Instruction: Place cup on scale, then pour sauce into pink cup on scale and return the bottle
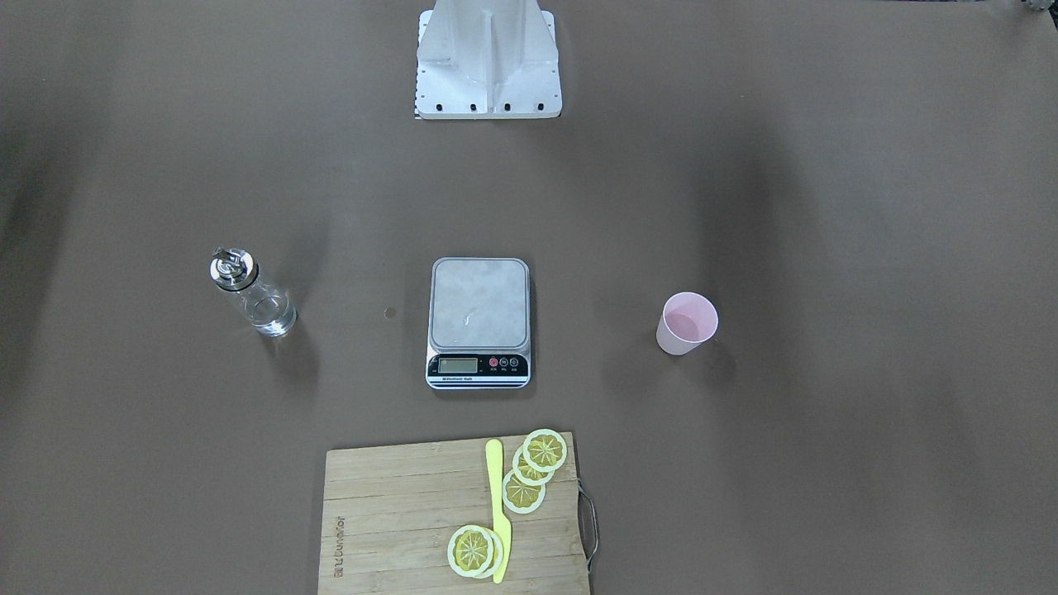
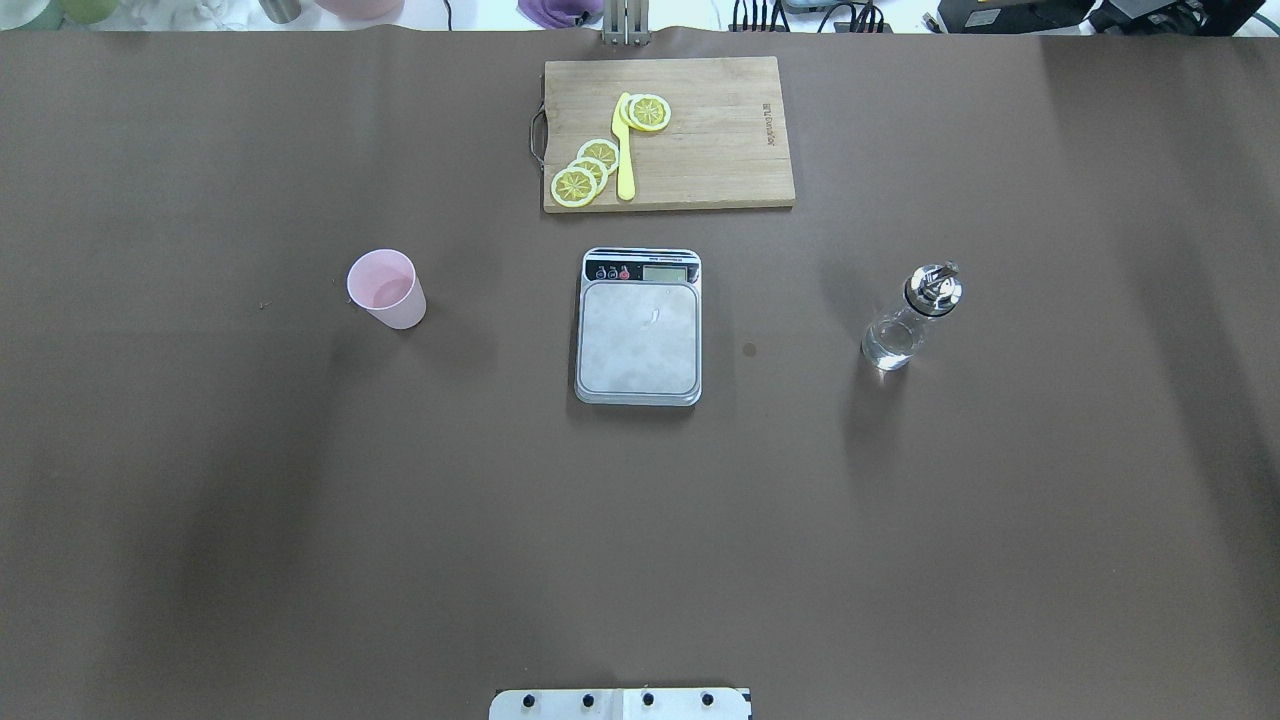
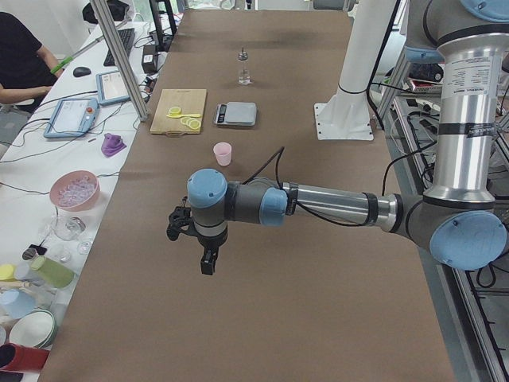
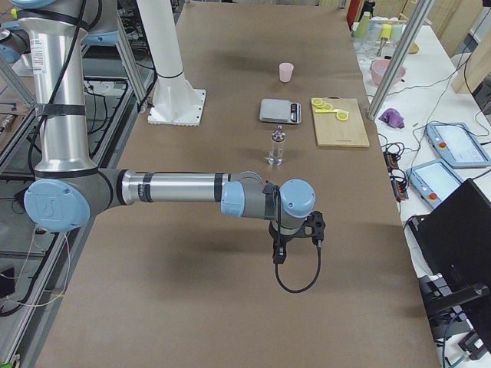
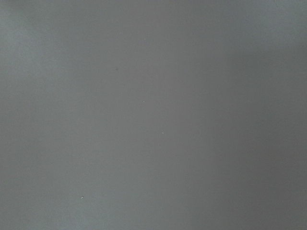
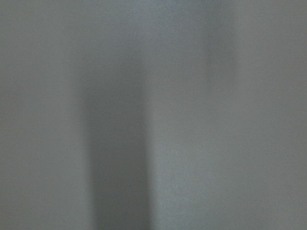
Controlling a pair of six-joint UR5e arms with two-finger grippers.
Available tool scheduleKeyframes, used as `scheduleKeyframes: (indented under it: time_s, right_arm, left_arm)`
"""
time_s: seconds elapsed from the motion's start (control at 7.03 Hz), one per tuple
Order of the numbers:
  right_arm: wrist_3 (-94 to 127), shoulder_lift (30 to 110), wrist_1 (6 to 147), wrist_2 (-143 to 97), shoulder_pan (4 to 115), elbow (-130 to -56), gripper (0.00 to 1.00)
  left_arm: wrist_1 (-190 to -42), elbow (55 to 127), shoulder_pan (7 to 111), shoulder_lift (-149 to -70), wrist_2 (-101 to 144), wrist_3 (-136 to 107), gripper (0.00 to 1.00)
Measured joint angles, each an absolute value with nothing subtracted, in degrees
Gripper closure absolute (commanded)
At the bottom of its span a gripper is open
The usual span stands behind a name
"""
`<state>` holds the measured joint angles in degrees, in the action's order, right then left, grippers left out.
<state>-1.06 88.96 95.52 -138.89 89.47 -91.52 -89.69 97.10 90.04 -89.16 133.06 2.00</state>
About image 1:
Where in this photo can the pink plastic cup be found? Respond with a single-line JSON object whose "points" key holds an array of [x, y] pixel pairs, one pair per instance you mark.
{"points": [[687, 320]]}

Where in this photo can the clear glass sauce bottle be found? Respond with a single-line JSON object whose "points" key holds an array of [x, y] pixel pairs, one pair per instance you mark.
{"points": [[260, 300]]}

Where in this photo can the silver digital kitchen scale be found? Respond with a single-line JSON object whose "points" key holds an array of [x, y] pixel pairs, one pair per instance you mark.
{"points": [[479, 324]]}

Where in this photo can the yellow plastic knife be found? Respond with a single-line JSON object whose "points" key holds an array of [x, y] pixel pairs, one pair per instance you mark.
{"points": [[501, 525]]}

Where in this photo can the lemon slice middle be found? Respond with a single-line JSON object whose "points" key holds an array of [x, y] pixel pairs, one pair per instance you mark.
{"points": [[525, 473]]}

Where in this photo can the lemon slice lower stack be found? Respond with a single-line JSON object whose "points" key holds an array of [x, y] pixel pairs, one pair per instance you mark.
{"points": [[519, 497]]}

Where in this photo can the lemon slice bottom behind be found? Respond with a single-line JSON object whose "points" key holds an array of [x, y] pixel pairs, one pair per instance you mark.
{"points": [[498, 554]]}

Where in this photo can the bamboo cutting board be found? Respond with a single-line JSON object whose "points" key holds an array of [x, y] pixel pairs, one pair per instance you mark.
{"points": [[389, 511]]}

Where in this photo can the lemon slice bottom front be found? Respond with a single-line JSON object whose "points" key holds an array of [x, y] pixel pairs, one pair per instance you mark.
{"points": [[469, 550]]}

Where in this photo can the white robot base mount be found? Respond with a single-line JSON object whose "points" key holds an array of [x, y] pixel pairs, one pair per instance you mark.
{"points": [[487, 60]]}

